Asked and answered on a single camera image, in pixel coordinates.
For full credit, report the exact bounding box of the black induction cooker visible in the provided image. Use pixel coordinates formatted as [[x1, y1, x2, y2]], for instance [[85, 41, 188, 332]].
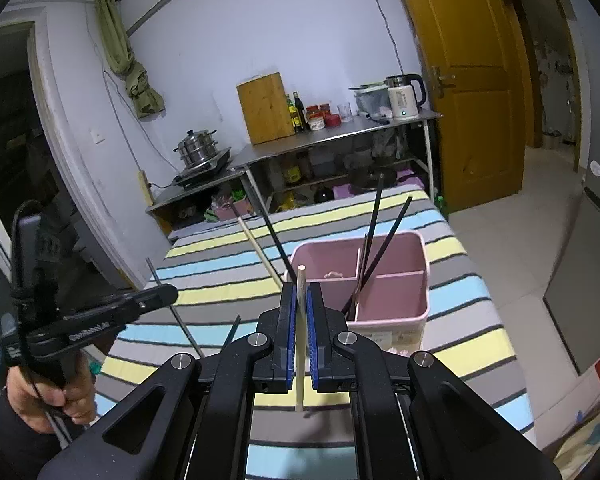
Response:
[[172, 147, 232, 186]]

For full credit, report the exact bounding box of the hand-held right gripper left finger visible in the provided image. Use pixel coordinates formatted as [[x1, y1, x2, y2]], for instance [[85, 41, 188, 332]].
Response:
[[37, 282, 297, 480]]

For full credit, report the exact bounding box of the black pan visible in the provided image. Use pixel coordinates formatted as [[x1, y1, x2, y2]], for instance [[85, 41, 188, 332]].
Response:
[[347, 165, 398, 193]]

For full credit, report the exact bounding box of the steel steamer pot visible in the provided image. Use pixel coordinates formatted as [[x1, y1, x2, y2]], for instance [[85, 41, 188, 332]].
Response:
[[174, 129, 219, 168]]

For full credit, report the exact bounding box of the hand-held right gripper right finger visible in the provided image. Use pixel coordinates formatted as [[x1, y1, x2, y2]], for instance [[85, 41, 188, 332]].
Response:
[[306, 282, 563, 480]]

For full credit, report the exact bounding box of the pink plastic basket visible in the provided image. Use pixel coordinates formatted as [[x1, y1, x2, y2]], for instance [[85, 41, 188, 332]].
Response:
[[288, 230, 431, 356]]

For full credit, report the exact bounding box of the dark oil bottle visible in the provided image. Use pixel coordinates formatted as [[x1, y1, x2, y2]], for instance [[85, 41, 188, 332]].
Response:
[[292, 91, 307, 133]]

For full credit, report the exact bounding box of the yellow wooden door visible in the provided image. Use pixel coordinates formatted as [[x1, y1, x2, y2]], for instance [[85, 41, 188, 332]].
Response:
[[390, 0, 526, 213]]

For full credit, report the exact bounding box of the white door frame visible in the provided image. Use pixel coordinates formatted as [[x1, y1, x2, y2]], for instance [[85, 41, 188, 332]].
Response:
[[0, 5, 146, 291]]

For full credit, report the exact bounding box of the grey metal chopstick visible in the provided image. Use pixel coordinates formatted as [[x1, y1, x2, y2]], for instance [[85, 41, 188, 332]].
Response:
[[355, 233, 370, 296]]

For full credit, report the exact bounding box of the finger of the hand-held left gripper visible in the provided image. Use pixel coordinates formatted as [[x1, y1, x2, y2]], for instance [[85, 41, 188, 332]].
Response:
[[107, 283, 179, 323]]

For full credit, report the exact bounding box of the metal shelf table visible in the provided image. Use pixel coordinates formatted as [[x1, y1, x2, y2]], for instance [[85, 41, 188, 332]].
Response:
[[230, 110, 443, 216]]

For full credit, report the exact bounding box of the grey cabinet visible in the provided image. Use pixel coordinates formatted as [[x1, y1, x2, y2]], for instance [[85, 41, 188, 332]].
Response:
[[542, 180, 600, 376]]

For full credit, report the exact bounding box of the striped tablecloth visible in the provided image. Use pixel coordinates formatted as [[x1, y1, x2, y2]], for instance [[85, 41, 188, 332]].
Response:
[[82, 185, 536, 480]]

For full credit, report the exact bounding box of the person's left hand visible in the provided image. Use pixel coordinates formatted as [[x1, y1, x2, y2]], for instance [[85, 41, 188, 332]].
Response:
[[6, 347, 98, 433]]

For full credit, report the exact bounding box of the brass door handle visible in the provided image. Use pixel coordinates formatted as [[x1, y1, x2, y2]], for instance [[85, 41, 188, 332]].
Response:
[[430, 65, 457, 98]]

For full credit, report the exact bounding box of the grey plastic container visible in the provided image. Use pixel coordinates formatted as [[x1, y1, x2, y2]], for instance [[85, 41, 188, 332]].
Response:
[[350, 81, 392, 117]]

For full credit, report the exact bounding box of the white electric kettle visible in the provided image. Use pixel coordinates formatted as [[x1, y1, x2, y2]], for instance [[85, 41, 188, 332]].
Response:
[[385, 74, 427, 122]]

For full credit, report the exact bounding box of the wooden cutting board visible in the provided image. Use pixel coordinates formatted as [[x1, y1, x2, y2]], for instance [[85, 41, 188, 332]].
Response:
[[236, 72, 296, 146]]

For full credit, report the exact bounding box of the green hanging cloth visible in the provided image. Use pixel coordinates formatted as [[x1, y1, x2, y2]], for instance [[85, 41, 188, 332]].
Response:
[[95, 0, 167, 120]]

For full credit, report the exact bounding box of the low metal table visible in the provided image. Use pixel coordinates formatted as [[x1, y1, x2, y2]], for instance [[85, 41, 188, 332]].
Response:
[[145, 166, 256, 238]]

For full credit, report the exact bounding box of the wooden chopstick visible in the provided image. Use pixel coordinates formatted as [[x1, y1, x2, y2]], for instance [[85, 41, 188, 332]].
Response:
[[296, 265, 308, 413], [237, 215, 285, 292]]

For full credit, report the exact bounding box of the person's left forearm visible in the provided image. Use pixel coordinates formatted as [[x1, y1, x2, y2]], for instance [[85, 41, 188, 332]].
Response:
[[0, 390, 66, 480]]

